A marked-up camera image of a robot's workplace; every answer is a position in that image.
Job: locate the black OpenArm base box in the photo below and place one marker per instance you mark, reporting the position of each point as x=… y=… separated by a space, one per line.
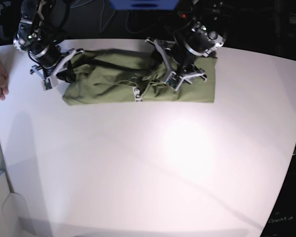
x=282 y=220

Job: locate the blue box at top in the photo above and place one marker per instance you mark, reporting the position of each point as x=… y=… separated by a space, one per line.
x=144 y=4

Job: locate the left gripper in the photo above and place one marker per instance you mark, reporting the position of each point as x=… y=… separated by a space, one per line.
x=185 y=51

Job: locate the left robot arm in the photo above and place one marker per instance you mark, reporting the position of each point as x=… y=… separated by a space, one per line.
x=200 y=31

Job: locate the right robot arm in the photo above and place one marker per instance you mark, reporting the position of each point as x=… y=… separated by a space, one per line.
x=40 y=39

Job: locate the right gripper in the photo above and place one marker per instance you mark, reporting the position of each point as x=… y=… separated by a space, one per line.
x=48 y=58

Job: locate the green T-shirt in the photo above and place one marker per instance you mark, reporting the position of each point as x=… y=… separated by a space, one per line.
x=117 y=76

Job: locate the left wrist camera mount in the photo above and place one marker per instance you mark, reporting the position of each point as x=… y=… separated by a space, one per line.
x=170 y=78

